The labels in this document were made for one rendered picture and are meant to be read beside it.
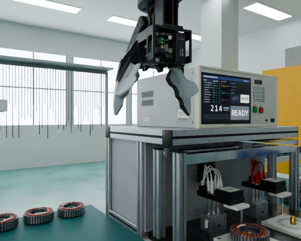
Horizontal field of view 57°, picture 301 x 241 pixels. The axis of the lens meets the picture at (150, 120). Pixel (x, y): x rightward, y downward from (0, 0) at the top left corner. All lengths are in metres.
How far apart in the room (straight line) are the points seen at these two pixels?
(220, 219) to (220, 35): 4.34
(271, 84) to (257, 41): 6.38
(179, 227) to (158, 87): 0.52
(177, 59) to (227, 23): 4.86
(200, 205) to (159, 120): 0.36
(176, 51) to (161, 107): 0.63
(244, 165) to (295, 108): 3.52
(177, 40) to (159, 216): 0.61
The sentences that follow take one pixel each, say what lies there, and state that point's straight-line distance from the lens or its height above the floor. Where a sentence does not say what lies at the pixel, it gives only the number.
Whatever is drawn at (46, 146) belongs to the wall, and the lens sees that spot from 7.15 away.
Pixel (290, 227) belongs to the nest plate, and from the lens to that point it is 1.11.
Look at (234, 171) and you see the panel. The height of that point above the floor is 0.92.
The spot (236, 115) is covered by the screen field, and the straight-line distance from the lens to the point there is 1.04.
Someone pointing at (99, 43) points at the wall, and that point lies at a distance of 7.81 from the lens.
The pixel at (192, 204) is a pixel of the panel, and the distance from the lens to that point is 1.10.
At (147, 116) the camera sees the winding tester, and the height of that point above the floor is 1.15.
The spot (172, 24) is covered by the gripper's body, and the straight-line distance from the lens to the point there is 0.46.
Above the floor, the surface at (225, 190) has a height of 0.92.
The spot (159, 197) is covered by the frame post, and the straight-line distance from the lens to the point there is 0.91.
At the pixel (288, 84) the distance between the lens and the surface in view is 4.83.
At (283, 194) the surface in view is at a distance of 1.12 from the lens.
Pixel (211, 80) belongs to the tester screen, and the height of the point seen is 1.27.
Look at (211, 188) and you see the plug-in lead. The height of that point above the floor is 0.92.
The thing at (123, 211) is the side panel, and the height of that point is 0.80.
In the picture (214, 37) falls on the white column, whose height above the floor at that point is 2.58.
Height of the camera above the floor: 1.15
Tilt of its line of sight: level
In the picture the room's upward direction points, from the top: straight up
